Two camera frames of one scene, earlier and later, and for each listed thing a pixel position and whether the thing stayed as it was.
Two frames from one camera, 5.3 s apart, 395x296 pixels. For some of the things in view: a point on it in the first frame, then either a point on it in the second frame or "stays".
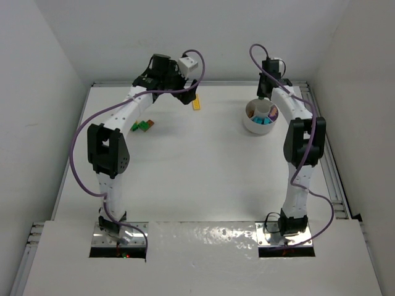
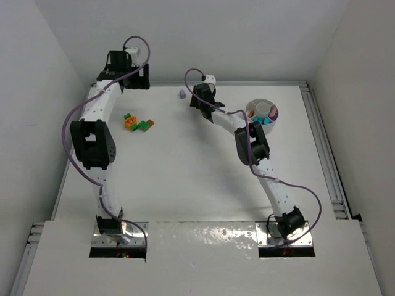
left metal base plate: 100,238 stays
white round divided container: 260,116 stays
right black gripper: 263,91 → 200,93
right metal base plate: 268,235 stays
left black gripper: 184,93 → 139,79
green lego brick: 143,126 stays
